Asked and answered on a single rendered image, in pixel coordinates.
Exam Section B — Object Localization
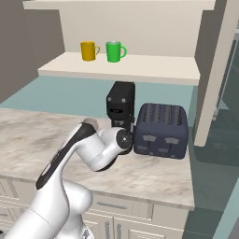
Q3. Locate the green mug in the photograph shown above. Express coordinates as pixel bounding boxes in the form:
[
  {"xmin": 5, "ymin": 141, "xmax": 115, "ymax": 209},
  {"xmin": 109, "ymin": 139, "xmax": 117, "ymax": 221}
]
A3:
[{"xmin": 105, "ymin": 40, "xmax": 128, "ymax": 63}]

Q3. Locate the yellow mug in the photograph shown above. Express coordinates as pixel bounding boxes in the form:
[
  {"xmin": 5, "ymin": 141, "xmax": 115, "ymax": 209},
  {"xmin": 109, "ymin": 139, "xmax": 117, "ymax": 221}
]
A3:
[{"xmin": 79, "ymin": 40, "xmax": 102, "ymax": 63}]

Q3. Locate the cream base cabinet door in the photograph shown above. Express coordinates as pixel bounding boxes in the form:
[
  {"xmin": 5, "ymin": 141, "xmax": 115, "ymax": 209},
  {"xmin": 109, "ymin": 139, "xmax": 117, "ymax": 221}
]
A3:
[
  {"xmin": 81, "ymin": 214, "xmax": 115, "ymax": 239},
  {"xmin": 113, "ymin": 217, "xmax": 185, "ymax": 239}
]

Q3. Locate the black coffee machine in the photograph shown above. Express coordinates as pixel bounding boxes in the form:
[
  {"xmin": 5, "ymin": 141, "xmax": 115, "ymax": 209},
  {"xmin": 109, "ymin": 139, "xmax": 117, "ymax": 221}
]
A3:
[{"xmin": 105, "ymin": 80, "xmax": 136, "ymax": 156}]

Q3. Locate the dark blue toaster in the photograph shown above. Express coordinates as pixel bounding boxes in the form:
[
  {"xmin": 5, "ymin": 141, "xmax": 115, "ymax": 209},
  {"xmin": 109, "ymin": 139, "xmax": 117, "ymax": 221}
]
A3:
[{"xmin": 133, "ymin": 103, "xmax": 190, "ymax": 161}]

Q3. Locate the cream drawer front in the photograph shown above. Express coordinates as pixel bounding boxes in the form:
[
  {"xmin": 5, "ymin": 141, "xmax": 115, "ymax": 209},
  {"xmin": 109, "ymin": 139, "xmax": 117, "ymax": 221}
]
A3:
[
  {"xmin": 0, "ymin": 177, "xmax": 20, "ymax": 201},
  {"xmin": 91, "ymin": 193, "xmax": 154, "ymax": 220}
]

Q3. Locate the grey drawer handle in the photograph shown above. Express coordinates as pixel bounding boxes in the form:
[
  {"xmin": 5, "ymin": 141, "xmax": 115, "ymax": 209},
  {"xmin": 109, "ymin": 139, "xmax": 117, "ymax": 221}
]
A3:
[{"xmin": 96, "ymin": 201, "xmax": 129, "ymax": 211}]

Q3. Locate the cream open wall cabinet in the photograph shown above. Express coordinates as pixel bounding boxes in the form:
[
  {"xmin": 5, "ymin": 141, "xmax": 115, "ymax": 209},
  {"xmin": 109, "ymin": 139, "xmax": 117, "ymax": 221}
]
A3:
[{"xmin": 22, "ymin": 0, "xmax": 218, "ymax": 87}]

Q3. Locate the grey cabinet door handle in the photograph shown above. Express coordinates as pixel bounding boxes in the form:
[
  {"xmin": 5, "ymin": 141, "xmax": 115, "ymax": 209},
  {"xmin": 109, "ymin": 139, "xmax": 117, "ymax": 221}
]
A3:
[
  {"xmin": 104, "ymin": 220, "xmax": 111, "ymax": 239},
  {"xmin": 116, "ymin": 222, "xmax": 123, "ymax": 239}
]

